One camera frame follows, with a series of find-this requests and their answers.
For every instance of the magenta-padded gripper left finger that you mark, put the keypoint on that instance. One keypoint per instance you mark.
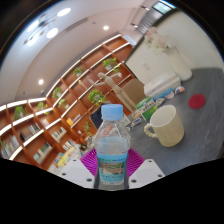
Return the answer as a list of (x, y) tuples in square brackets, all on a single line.
[(78, 171)]

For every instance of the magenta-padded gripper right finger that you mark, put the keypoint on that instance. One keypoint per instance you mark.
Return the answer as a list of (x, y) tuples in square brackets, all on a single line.
[(146, 171)]

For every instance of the clear water bottle blue cap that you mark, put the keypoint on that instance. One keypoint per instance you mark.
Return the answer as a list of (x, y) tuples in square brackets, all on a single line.
[(112, 146)]

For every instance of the stack of colourful books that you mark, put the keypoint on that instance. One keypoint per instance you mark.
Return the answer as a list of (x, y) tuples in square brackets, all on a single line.
[(66, 158)]

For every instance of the wooden shelf unit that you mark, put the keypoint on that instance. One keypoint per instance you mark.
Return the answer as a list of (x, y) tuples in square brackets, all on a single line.
[(50, 133)]

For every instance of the cream ceramic mug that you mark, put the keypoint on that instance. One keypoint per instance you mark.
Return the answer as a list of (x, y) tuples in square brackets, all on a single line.
[(168, 128)]

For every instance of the dark chair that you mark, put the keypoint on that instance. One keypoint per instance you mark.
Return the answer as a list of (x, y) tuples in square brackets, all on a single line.
[(96, 116)]

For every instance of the green and white box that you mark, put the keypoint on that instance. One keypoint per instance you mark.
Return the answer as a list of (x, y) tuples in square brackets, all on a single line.
[(147, 107)]

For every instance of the flat round red coaster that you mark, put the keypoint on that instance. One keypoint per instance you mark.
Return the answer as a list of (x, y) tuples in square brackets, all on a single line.
[(197, 101)]

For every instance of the stack of white books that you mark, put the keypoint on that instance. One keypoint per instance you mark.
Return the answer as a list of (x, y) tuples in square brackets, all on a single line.
[(161, 86)]

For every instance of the white vase with flowers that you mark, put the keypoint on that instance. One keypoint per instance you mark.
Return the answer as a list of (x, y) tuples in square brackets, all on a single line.
[(178, 63)]

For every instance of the ceiling lights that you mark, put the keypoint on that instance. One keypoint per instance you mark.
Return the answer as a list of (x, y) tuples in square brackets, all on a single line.
[(52, 32)]

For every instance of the white curtain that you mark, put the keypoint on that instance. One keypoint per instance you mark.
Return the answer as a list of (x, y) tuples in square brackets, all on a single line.
[(148, 20)]

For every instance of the window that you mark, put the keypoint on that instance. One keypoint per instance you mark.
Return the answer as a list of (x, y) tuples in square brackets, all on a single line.
[(163, 7)]

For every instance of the small white wall switch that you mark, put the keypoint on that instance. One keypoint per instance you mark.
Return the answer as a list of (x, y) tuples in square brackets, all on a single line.
[(146, 66)]

